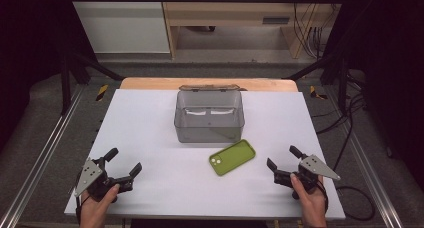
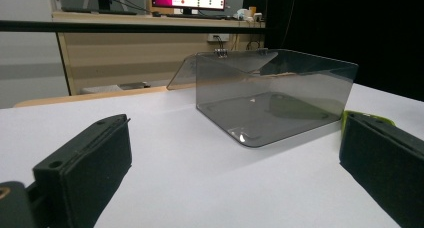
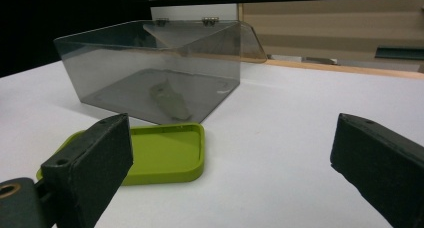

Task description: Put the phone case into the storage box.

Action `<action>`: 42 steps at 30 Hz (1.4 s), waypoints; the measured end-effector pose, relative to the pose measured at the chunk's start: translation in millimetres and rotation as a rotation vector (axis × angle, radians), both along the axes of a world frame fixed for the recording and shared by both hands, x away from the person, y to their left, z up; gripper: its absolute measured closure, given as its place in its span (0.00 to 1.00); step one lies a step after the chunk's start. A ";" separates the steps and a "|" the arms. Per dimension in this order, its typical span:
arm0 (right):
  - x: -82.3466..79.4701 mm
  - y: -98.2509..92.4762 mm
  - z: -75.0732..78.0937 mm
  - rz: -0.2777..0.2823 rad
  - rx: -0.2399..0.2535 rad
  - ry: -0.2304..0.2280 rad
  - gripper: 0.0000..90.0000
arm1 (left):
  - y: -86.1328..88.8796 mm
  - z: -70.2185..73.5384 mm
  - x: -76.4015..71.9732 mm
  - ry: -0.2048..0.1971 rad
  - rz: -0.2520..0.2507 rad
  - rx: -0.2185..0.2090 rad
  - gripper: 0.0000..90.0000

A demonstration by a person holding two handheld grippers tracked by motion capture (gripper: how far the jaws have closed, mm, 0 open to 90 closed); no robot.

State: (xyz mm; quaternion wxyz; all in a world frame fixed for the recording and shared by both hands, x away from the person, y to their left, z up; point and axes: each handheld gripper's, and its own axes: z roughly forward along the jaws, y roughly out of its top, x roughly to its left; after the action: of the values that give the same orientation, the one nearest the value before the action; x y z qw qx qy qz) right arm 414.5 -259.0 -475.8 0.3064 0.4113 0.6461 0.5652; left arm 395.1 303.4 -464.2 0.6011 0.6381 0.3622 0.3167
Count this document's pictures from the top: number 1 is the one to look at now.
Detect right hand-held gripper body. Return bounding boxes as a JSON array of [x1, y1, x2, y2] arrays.
[[273, 154, 342, 194]]

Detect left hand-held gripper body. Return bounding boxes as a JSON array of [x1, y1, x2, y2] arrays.
[[73, 157, 135, 202]]

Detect green phone case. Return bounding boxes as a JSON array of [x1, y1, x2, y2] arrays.
[[208, 139, 257, 177]]

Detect transparent grey lidded box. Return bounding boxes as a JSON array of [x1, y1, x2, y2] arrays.
[[173, 84, 246, 144]]

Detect person's left hand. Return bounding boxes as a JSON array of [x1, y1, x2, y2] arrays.
[[79, 183, 121, 222]]

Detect person's right hand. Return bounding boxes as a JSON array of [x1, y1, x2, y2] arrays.
[[289, 173, 329, 223]]

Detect yellow and black tape strip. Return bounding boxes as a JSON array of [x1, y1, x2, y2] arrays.
[[95, 84, 110, 103], [309, 85, 329, 101]]

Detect wooden table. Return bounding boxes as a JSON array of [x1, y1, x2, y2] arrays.
[[118, 76, 300, 93]]

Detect black stand leg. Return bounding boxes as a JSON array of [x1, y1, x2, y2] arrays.
[[282, 52, 350, 116], [60, 50, 125, 116]]

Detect black curtain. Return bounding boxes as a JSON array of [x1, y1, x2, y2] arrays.
[[321, 0, 424, 184], [0, 0, 98, 152]]

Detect white cabinet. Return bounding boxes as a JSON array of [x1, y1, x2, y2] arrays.
[[66, 0, 171, 54]]

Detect light wooden desk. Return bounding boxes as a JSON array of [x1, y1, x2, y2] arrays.
[[159, 0, 348, 60]]

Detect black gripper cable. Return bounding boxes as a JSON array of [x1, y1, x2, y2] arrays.
[[334, 185, 377, 222]]

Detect aluminium rail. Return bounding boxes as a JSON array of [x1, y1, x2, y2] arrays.
[[323, 87, 405, 228], [0, 85, 85, 228]]

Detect black floor cables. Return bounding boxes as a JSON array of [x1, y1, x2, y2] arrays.
[[314, 69, 368, 173]]

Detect bundle of black desk cables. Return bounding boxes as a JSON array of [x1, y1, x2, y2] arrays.
[[291, 0, 326, 60]]

